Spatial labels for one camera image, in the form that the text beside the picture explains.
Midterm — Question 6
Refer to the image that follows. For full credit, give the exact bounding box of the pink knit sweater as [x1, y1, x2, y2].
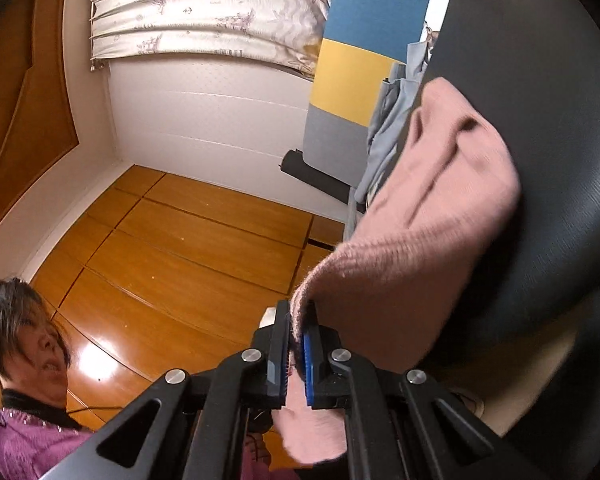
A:
[273, 78, 520, 465]

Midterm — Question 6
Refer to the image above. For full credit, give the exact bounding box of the grey yellow blue chair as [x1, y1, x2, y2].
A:
[302, 0, 429, 237]

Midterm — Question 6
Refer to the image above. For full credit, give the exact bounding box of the person in purple top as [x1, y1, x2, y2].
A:
[0, 276, 301, 480]

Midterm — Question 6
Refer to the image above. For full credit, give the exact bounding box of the floral patterned curtain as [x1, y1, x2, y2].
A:
[90, 0, 332, 78]

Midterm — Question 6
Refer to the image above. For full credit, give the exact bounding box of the light blue grey hoodie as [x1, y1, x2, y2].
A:
[353, 41, 429, 204]

